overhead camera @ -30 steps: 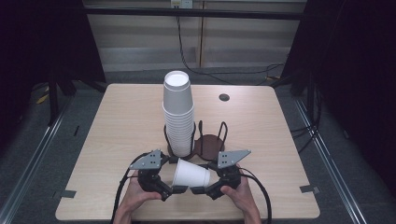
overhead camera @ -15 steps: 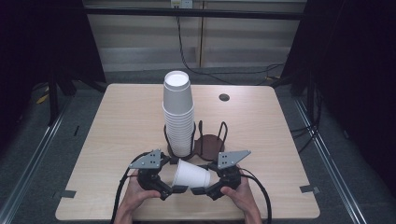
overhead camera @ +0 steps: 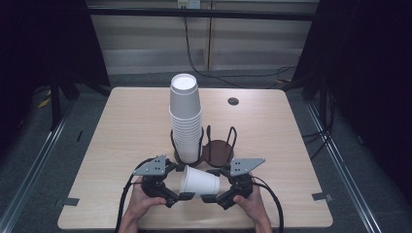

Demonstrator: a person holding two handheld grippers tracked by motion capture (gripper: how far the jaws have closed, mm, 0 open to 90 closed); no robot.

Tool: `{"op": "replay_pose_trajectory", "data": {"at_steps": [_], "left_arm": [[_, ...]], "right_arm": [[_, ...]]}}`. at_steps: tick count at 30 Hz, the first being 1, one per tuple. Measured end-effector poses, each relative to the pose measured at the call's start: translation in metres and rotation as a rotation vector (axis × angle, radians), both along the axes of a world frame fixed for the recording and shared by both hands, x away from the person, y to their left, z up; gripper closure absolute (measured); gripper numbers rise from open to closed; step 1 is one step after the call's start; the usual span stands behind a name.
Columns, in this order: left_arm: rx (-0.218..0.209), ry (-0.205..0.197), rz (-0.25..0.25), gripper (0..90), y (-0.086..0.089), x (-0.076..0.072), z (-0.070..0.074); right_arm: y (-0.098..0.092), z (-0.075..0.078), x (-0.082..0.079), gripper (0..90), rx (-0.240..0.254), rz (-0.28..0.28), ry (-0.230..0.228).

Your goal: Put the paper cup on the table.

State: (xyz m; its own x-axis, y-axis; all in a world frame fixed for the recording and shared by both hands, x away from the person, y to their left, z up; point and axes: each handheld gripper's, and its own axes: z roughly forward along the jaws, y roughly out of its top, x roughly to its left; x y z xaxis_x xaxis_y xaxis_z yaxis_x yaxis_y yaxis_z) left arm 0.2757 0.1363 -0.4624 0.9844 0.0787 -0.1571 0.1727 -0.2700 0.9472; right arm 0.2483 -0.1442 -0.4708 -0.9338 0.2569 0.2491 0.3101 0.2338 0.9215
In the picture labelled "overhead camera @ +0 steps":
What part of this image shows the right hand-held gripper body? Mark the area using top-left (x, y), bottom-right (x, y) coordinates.
top-left (217, 157), bottom-right (266, 211)

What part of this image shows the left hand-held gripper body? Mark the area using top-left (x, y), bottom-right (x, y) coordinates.
top-left (132, 154), bottom-right (180, 209)

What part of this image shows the black wire cup holder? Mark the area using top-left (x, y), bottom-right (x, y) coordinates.
top-left (170, 125), bottom-right (206, 167)
top-left (202, 124), bottom-right (238, 168)

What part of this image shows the single white paper cup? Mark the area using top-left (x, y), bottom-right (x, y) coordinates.
top-left (179, 164), bottom-right (222, 197)

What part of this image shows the stack of white paper cups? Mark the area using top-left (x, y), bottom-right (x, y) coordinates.
top-left (168, 73), bottom-right (203, 164)

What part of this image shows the person's left hand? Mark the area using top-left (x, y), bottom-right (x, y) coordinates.
top-left (127, 184), bottom-right (167, 222)

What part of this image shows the person's right hand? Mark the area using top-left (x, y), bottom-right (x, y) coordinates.
top-left (232, 183), bottom-right (270, 225)

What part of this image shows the grey tape strip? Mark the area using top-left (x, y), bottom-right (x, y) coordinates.
top-left (55, 197), bottom-right (81, 208)
top-left (311, 191), bottom-right (333, 202)

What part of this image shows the black background desk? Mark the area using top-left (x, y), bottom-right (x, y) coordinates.
top-left (86, 7), bottom-right (321, 22)

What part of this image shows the black curtain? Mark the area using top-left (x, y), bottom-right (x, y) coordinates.
top-left (292, 0), bottom-right (412, 198)
top-left (0, 0), bottom-right (112, 98)

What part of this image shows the right hand-held gripper black cable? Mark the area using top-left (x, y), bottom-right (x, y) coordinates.
top-left (251, 176), bottom-right (286, 233)

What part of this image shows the metal floor rail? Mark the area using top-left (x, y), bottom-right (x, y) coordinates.
top-left (0, 103), bottom-right (77, 233)
top-left (304, 102), bottom-right (385, 233)

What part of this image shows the black power cable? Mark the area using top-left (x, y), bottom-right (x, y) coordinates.
top-left (183, 7), bottom-right (299, 89)

